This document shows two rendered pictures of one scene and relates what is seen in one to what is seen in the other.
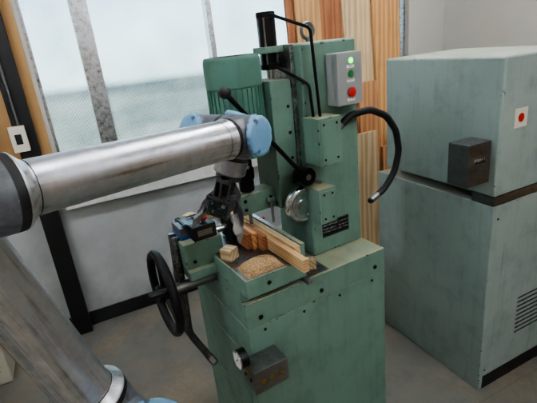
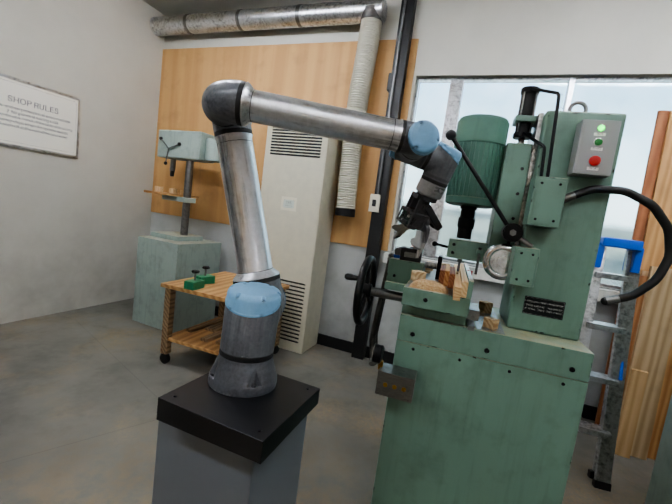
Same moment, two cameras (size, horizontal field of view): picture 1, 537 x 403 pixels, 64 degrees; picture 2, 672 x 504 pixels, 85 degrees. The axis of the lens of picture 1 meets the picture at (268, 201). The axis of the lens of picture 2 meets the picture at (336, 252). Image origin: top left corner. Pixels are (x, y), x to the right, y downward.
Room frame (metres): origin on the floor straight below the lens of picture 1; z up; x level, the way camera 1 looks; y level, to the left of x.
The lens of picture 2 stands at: (0.08, -0.59, 1.12)
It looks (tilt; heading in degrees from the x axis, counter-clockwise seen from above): 6 degrees down; 45
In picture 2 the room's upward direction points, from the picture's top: 8 degrees clockwise
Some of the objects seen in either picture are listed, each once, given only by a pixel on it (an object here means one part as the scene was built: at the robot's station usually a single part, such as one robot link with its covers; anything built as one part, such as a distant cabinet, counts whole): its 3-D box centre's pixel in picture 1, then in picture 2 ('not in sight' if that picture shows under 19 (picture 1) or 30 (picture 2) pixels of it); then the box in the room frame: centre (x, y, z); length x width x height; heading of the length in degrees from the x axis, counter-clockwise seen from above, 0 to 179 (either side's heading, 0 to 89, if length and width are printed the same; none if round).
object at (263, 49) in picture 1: (268, 41); (527, 113); (1.44, -0.06, 1.53); 0.08 x 0.08 x 0.17; 29
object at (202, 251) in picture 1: (196, 245); (406, 270); (1.32, 0.26, 0.91); 0.15 x 0.14 x 0.09; 29
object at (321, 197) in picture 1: (320, 202); (522, 265); (1.33, -0.17, 1.02); 0.09 x 0.07 x 0.12; 29
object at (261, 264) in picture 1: (259, 262); (429, 284); (1.16, 0.05, 0.91); 0.12 x 0.09 x 0.03; 119
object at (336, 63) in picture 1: (344, 78); (593, 149); (1.41, -0.28, 1.40); 0.10 x 0.06 x 0.16; 119
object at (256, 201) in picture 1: (254, 201); (466, 251); (1.39, 0.05, 1.03); 0.14 x 0.07 x 0.09; 119
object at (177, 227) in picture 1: (192, 226); (408, 252); (1.32, 0.26, 0.99); 0.13 x 0.11 x 0.06; 29
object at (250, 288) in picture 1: (221, 249); (426, 284); (1.37, 0.18, 0.87); 0.61 x 0.30 x 0.06; 29
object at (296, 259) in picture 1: (250, 229); (456, 278); (1.39, 0.07, 0.92); 0.68 x 0.02 x 0.04; 29
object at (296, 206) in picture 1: (301, 204); (502, 261); (1.33, -0.11, 1.02); 0.12 x 0.03 x 0.12; 119
